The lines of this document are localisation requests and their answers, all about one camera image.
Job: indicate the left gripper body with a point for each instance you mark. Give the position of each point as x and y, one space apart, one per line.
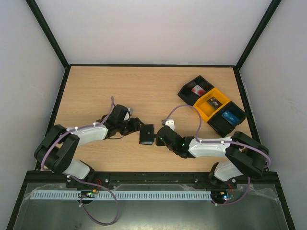
125 129

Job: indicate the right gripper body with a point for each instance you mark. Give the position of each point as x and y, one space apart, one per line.
160 136

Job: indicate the black card holder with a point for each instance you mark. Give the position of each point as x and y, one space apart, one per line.
146 136

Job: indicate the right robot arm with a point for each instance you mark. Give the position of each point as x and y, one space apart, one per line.
245 156

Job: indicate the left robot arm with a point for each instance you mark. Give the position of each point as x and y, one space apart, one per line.
56 151

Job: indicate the red white card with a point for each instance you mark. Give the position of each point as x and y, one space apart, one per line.
198 90

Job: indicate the dark card in yellow bin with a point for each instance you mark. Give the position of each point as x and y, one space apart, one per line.
213 102

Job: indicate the blue card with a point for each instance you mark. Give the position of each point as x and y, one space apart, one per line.
230 117

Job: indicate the yellow bin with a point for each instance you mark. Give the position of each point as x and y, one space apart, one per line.
205 110

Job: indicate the black bin far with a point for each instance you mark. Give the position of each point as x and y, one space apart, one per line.
188 96

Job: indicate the black bin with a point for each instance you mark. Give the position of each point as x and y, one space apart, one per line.
220 125
188 96

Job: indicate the black bin near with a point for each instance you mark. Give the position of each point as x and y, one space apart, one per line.
220 125

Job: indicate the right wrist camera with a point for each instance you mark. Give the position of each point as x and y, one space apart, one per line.
169 122

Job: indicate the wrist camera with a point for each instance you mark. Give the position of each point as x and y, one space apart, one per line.
130 112
169 122

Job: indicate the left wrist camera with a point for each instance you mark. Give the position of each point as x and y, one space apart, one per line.
130 112

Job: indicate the black front rail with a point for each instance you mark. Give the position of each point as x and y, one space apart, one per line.
199 180

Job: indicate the white slotted cable duct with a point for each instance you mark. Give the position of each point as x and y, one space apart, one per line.
122 195

